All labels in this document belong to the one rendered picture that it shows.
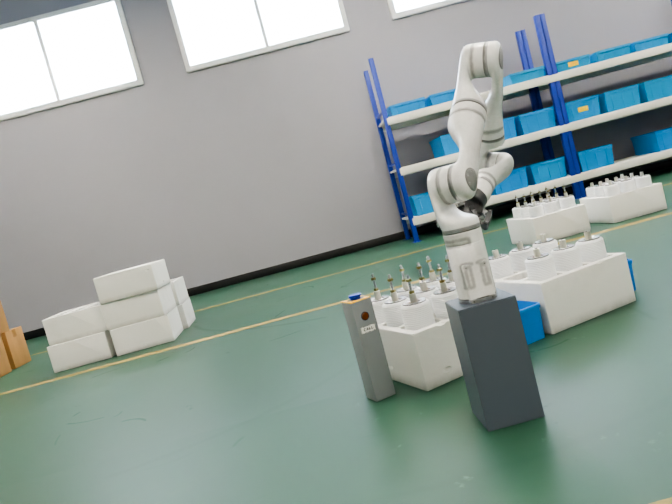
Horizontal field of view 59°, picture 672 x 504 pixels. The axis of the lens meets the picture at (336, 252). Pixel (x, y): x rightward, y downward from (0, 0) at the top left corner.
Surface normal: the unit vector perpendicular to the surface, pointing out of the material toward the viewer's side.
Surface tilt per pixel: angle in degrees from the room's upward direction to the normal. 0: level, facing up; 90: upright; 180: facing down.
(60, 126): 90
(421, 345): 90
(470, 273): 90
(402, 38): 90
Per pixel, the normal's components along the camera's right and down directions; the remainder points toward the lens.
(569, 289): 0.36, -0.02
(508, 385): 0.04, 0.07
